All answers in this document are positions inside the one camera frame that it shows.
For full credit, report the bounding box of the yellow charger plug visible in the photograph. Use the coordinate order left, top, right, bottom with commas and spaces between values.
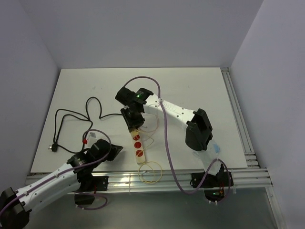
131, 129, 139, 135

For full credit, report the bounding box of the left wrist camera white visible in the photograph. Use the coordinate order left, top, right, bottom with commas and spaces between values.
82, 131, 97, 147

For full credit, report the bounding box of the beige red power strip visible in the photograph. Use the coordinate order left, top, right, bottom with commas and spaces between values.
130, 133, 146, 165

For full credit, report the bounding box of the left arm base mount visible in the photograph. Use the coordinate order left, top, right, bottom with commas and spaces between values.
74, 176, 109, 208

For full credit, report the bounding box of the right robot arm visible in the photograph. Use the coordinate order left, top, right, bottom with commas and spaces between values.
115, 87, 224, 186

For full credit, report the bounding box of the black power strip cord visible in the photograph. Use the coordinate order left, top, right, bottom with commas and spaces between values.
47, 96, 123, 154

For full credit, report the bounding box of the aluminium front rail frame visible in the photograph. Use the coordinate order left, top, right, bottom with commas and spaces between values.
25, 168, 273, 193

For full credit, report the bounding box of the aluminium right side rail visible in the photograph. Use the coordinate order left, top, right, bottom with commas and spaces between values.
221, 68, 260, 169

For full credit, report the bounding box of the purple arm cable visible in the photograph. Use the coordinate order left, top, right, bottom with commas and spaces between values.
0, 128, 112, 215
123, 76, 231, 206

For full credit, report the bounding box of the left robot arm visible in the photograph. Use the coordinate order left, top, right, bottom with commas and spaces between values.
0, 139, 123, 229

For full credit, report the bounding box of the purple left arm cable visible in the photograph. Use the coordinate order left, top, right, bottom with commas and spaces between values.
0, 128, 112, 215

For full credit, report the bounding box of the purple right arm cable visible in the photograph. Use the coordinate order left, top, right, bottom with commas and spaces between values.
123, 76, 231, 206

